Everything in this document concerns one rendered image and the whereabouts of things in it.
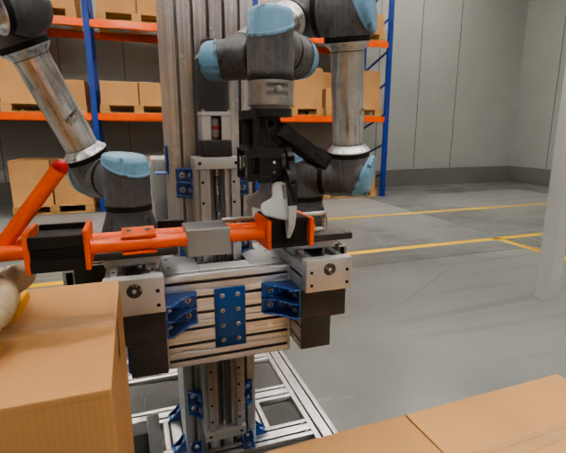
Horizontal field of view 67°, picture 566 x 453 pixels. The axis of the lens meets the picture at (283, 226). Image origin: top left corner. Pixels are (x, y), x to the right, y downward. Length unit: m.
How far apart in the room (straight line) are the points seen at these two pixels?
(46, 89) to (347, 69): 0.73
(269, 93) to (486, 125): 11.98
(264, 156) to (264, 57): 0.15
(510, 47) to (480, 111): 1.75
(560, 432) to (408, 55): 10.18
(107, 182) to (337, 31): 0.68
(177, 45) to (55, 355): 0.95
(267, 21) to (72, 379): 0.56
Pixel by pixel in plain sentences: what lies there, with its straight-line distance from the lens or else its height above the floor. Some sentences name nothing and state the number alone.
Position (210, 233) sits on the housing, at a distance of 0.69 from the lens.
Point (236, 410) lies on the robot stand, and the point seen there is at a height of 0.42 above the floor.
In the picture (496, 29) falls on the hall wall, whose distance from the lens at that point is 12.84.
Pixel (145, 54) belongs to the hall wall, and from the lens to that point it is 9.19.
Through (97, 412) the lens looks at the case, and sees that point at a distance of 0.59.
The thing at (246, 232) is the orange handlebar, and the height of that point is 1.16.
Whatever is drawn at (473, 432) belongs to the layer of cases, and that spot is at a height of 0.54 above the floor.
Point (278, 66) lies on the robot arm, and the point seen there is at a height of 1.42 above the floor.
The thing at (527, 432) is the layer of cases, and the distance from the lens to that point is 1.42.
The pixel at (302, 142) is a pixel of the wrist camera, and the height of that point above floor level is 1.31.
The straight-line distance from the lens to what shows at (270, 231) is 0.70.
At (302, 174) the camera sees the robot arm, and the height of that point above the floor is 1.20.
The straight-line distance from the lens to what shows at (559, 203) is 3.87.
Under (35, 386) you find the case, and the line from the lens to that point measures 0.61.
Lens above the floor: 1.33
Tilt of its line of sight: 13 degrees down
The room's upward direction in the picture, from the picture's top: straight up
